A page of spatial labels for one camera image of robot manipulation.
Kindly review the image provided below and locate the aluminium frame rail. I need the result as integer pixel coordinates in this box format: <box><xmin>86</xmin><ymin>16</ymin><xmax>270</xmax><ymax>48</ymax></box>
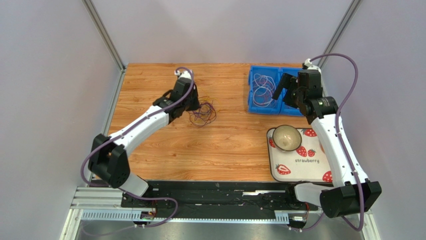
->
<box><xmin>68</xmin><ymin>186</ymin><xmax>372</xmax><ymax>225</ymax></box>

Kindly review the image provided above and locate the yellow cable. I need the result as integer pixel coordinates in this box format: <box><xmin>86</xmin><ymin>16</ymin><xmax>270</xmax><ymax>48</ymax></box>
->
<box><xmin>199</xmin><ymin>95</ymin><xmax>221</xmax><ymax>111</ymax></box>

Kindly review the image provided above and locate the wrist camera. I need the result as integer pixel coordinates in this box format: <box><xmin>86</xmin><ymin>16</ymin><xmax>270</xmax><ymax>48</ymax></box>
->
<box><xmin>302</xmin><ymin>58</ymin><xmax>322</xmax><ymax>74</ymax></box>
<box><xmin>174</xmin><ymin>68</ymin><xmax>194</xmax><ymax>81</ymax></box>

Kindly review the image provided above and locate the blue plastic bin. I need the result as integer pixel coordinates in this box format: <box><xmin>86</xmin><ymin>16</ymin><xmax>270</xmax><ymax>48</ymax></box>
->
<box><xmin>247</xmin><ymin>65</ymin><xmax>302</xmax><ymax>117</ymax></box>

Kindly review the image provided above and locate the left aluminium corner post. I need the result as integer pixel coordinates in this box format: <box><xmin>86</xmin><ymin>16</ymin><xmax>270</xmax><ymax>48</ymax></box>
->
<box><xmin>82</xmin><ymin>0</ymin><xmax>126</xmax><ymax>72</ymax></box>

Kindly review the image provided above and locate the beige bowl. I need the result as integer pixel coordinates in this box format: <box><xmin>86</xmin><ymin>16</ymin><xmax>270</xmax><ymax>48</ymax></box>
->
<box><xmin>272</xmin><ymin>125</ymin><xmax>302</xmax><ymax>152</ymax></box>

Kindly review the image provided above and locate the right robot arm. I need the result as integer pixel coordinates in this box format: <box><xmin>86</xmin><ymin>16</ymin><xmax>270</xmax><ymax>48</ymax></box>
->
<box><xmin>272</xmin><ymin>69</ymin><xmax>382</xmax><ymax>218</ymax></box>

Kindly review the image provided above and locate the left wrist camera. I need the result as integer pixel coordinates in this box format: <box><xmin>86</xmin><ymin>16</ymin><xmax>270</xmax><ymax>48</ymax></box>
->
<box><xmin>174</xmin><ymin>68</ymin><xmax>194</xmax><ymax>81</ymax></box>

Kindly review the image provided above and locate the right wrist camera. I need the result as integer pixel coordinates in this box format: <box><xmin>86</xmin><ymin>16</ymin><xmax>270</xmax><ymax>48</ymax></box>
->
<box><xmin>302</xmin><ymin>58</ymin><xmax>322</xmax><ymax>74</ymax></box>

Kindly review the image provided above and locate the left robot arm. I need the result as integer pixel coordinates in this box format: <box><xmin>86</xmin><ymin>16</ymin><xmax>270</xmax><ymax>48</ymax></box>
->
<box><xmin>87</xmin><ymin>74</ymin><xmax>200</xmax><ymax>197</ymax></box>

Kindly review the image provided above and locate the strawberry print tray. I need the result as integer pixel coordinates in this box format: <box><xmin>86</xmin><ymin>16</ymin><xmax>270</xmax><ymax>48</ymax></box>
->
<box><xmin>267</xmin><ymin>128</ymin><xmax>333</xmax><ymax>184</ymax></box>

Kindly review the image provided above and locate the right aluminium corner post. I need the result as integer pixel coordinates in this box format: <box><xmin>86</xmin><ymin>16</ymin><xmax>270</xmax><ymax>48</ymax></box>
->
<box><xmin>323</xmin><ymin>0</ymin><xmax>363</xmax><ymax>54</ymax></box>

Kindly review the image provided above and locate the aluminium corner post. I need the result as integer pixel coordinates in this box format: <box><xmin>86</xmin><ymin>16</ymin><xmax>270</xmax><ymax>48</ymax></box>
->
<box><xmin>323</xmin><ymin>0</ymin><xmax>363</xmax><ymax>54</ymax></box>
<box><xmin>82</xmin><ymin>0</ymin><xmax>126</xmax><ymax>72</ymax></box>

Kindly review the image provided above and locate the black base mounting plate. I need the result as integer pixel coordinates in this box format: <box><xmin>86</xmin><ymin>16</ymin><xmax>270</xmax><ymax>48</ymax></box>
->
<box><xmin>121</xmin><ymin>180</ymin><xmax>319</xmax><ymax>221</ymax></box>

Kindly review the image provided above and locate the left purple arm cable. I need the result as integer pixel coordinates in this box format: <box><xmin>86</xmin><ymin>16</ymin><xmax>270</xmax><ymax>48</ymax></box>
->
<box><xmin>80</xmin><ymin>66</ymin><xmax>196</xmax><ymax>229</ymax></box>

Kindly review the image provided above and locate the blue cable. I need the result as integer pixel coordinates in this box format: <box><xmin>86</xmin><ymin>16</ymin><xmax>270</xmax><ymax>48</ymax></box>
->
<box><xmin>187</xmin><ymin>99</ymin><xmax>218</xmax><ymax>128</ymax></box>

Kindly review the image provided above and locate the white cable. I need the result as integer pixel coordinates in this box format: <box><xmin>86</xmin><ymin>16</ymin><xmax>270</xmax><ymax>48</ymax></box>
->
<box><xmin>252</xmin><ymin>73</ymin><xmax>279</xmax><ymax>106</ymax></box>
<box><xmin>252</xmin><ymin>73</ymin><xmax>279</xmax><ymax>107</ymax></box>

